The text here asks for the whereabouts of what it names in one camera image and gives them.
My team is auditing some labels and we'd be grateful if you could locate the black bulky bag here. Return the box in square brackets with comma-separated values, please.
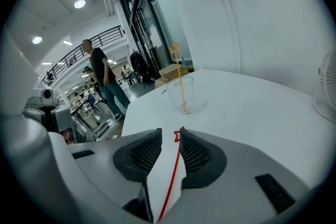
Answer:
[130, 51, 155, 84]

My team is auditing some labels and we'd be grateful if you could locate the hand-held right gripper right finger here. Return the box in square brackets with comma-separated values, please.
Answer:
[160, 127, 311, 224]

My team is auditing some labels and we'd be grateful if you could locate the white desk fan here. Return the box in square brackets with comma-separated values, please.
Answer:
[312, 48, 336, 124]

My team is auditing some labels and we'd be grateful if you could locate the clear glass cup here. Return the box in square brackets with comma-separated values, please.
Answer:
[162, 76, 208, 115]

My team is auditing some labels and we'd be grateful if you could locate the frosted glass panel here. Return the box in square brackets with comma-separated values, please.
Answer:
[153, 0, 194, 63]

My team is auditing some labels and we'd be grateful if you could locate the red star wand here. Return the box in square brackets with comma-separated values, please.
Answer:
[157, 126, 185, 223]

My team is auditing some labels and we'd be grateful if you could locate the orange star wand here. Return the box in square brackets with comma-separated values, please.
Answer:
[169, 42, 188, 114]

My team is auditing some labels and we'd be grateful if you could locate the black balcony railing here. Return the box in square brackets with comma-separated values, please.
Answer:
[40, 25, 124, 86]

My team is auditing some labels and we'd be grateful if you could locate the large cardboard box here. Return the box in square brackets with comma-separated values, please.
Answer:
[154, 77, 171, 90]

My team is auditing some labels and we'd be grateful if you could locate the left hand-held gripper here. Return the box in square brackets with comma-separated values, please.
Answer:
[23, 97, 73, 140]

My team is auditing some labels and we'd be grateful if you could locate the flat cardboard box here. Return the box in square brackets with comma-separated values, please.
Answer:
[159, 63, 190, 81]

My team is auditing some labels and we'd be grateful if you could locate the white cable conduit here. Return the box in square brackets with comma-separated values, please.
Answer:
[219, 0, 242, 74]

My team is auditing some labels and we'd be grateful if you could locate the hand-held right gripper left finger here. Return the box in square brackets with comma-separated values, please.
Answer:
[67, 127, 163, 222]

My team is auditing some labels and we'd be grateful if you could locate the person's left hand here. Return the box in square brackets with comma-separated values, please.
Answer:
[61, 130, 76, 145]

